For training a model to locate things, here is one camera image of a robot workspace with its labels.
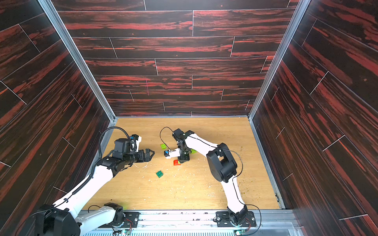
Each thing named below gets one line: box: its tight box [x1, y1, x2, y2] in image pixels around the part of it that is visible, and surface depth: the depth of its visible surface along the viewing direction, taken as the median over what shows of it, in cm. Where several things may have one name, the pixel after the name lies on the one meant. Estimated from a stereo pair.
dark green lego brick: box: [156, 170, 164, 179], surface depth 90 cm
